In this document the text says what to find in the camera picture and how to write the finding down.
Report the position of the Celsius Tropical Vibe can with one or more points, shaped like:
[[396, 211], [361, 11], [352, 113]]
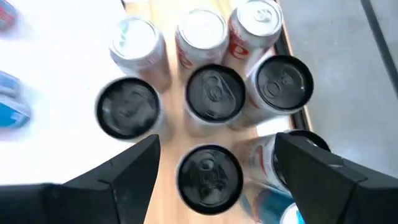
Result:
[[210, 179], [127, 107], [214, 93], [284, 82]]

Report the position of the Celsius Peach Vibe can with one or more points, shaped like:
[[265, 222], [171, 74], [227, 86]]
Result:
[[261, 161]]

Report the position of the small blue silver energy can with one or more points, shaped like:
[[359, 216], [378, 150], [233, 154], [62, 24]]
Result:
[[6, 15], [12, 109], [267, 205]]

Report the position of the silver soda can red lettering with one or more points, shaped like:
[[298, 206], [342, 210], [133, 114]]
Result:
[[202, 31], [258, 18], [135, 39]]

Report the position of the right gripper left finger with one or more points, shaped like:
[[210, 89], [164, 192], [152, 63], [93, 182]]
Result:
[[93, 199]]

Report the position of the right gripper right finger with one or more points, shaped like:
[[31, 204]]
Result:
[[342, 193]]

